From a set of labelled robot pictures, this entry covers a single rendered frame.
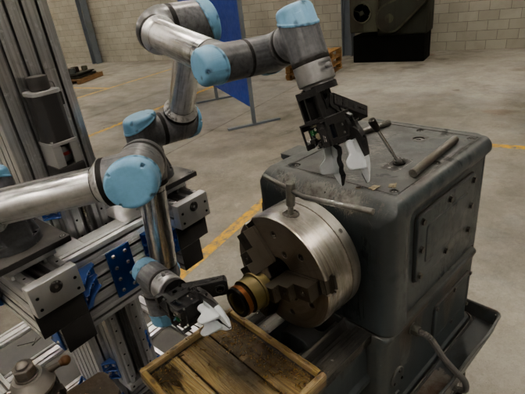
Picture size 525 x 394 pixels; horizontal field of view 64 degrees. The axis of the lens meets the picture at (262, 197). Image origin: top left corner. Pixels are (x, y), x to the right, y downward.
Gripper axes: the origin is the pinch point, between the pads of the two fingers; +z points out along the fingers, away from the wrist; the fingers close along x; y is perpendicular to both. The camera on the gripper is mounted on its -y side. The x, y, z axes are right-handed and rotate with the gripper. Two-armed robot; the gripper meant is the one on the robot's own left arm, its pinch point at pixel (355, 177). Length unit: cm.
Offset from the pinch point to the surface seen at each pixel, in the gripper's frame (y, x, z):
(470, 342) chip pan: -53, -19, 80
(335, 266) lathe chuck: 4.2, -9.9, 19.2
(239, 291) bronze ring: 22.0, -23.6, 16.9
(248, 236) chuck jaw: 11.9, -28.0, 8.0
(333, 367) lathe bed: 8.1, -18.1, 45.5
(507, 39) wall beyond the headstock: -957, -314, 8
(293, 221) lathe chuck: 5.9, -16.7, 7.0
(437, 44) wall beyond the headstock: -918, -442, -35
